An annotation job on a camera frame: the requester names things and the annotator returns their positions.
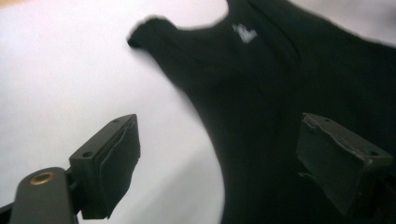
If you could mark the black garment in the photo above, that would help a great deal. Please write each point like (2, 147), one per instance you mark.
(264, 109)

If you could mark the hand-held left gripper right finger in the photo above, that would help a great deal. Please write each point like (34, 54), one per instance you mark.
(339, 161)

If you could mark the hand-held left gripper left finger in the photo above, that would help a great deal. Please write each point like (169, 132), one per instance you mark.
(106, 168)

